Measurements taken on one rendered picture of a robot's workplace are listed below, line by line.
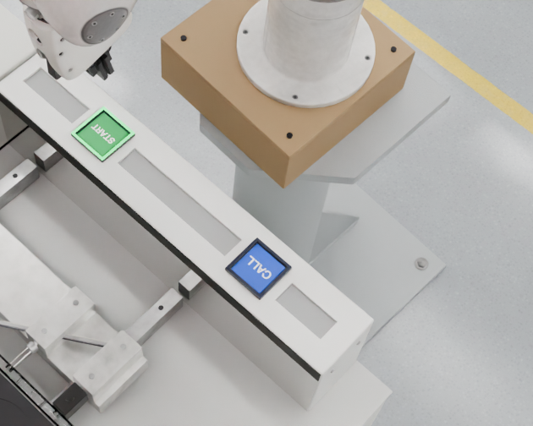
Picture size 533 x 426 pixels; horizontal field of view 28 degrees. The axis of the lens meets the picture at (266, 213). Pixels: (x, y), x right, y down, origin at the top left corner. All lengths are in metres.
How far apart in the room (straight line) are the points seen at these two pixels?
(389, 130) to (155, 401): 0.51
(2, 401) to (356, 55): 0.65
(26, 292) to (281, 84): 0.43
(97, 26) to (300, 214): 0.87
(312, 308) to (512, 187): 1.33
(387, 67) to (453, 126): 1.09
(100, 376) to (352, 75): 0.53
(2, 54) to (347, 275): 1.12
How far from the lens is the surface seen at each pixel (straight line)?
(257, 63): 1.44
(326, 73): 1.42
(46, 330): 1.28
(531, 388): 2.32
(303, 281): 1.24
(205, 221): 1.27
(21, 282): 1.34
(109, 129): 1.33
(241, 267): 1.24
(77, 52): 1.10
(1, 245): 1.36
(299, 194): 1.67
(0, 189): 1.43
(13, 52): 1.40
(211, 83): 1.43
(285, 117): 1.41
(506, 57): 2.70
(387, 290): 2.30
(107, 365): 1.26
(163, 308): 1.34
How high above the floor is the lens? 2.09
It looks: 62 degrees down
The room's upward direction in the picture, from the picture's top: 9 degrees clockwise
